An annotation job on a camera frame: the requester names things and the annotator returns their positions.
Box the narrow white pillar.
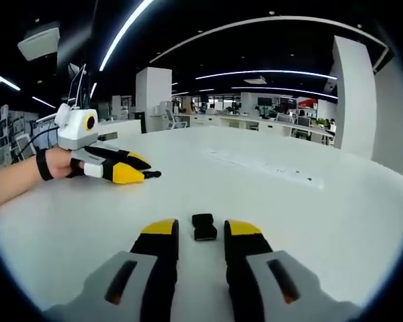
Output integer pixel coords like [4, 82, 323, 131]
[135, 66, 173, 134]

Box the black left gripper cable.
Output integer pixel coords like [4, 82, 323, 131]
[29, 124, 60, 149]

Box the white office chair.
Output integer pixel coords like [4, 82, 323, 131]
[162, 108, 189, 130]

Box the white ceiling air conditioner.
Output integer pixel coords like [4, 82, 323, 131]
[17, 26, 61, 62]

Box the person's left hand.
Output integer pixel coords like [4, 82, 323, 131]
[36, 148, 87, 182]

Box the red wall panel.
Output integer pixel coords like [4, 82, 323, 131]
[296, 97, 320, 111]

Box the wide white pillar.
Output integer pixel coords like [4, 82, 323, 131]
[331, 34, 377, 161]

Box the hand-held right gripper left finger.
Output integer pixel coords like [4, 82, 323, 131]
[42, 217, 180, 322]

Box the black plastic buckle socket part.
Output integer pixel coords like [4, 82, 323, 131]
[191, 213, 218, 242]

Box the open silver laptop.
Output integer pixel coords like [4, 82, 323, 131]
[68, 63, 89, 109]

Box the long ceiling light strip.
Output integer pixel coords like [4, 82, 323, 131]
[98, 0, 155, 72]

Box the row of white office desks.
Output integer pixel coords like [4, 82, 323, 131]
[173, 113, 336, 146]

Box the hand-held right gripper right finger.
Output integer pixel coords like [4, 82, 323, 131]
[224, 218, 362, 322]

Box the curved white ceiling trim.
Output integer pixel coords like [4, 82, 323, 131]
[148, 15, 390, 74]

